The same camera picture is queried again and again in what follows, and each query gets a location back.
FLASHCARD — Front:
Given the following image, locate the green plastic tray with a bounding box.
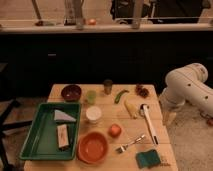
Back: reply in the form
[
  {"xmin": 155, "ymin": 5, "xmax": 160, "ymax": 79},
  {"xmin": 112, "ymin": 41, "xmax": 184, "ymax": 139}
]
[{"xmin": 20, "ymin": 102, "xmax": 81, "ymax": 161}]

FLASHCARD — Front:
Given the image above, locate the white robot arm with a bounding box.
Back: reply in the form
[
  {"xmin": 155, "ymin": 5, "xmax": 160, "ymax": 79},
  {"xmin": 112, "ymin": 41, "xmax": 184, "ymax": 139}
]
[{"xmin": 159, "ymin": 63, "xmax": 213, "ymax": 125}]

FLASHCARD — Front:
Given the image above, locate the green cup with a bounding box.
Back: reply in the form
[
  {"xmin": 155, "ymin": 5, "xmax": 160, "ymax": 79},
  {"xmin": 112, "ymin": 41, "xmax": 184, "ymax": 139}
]
[{"xmin": 86, "ymin": 90, "xmax": 96, "ymax": 105}]

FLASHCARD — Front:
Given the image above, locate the orange ball on shelf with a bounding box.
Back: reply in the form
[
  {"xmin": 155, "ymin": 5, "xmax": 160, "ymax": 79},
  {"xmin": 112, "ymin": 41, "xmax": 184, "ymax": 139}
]
[{"xmin": 88, "ymin": 18, "xmax": 97, "ymax": 25}]

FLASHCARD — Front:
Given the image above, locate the orange fruit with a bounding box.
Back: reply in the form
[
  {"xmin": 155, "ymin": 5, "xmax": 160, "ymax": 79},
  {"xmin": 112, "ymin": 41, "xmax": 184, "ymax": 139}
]
[{"xmin": 108, "ymin": 124, "xmax": 122, "ymax": 138}]

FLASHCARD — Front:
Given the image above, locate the grey wedge block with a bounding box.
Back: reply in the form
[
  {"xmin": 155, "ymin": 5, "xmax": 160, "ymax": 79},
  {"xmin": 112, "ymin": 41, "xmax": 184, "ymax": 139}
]
[{"xmin": 54, "ymin": 110, "xmax": 76, "ymax": 122}]

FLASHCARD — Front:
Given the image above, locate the white cup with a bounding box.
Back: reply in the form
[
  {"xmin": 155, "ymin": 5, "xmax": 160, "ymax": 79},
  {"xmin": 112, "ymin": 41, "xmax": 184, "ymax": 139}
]
[{"xmin": 86, "ymin": 106, "xmax": 102, "ymax": 124}]

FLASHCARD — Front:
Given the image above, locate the white rectangular box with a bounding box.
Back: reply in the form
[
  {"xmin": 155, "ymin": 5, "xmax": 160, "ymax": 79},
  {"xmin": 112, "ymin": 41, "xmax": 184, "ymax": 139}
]
[{"xmin": 57, "ymin": 124, "xmax": 69, "ymax": 149}]

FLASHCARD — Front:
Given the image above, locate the silver metal fork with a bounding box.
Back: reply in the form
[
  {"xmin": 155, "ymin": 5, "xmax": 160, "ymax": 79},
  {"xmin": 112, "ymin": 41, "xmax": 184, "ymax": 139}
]
[{"xmin": 115, "ymin": 134, "xmax": 146, "ymax": 154}]

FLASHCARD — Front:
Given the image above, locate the yellow banana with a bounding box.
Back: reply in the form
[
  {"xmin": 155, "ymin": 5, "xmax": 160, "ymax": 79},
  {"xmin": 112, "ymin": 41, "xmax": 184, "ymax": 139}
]
[{"xmin": 124, "ymin": 101, "xmax": 138, "ymax": 119}]

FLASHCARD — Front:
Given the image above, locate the dark purple bowl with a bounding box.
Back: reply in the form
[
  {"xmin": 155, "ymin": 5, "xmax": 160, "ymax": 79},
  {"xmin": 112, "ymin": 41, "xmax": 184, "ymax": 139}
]
[{"xmin": 61, "ymin": 84, "xmax": 82, "ymax": 102}]

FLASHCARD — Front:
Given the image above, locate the metal can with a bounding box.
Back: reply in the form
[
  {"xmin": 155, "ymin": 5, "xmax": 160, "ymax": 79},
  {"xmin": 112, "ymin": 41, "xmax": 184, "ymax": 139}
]
[{"xmin": 103, "ymin": 79, "xmax": 113, "ymax": 95}]

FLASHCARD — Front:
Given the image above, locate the red brown toy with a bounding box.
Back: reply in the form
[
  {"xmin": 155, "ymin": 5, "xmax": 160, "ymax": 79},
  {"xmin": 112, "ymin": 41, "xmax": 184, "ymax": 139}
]
[{"xmin": 135, "ymin": 84, "xmax": 149, "ymax": 98}]

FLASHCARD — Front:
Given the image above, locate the orange bowl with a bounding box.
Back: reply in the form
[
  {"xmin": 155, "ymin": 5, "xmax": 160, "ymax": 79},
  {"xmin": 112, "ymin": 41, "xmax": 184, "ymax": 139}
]
[{"xmin": 77, "ymin": 132, "xmax": 109, "ymax": 164}]

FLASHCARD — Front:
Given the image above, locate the teal sponge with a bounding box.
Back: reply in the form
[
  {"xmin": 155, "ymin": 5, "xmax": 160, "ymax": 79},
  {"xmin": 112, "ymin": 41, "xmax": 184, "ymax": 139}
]
[{"xmin": 136, "ymin": 149, "xmax": 161, "ymax": 168}]

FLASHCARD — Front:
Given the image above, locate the black office chair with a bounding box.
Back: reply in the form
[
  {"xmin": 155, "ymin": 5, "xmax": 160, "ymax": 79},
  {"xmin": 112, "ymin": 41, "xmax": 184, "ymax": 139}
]
[{"xmin": 0, "ymin": 61, "xmax": 34, "ymax": 171}]

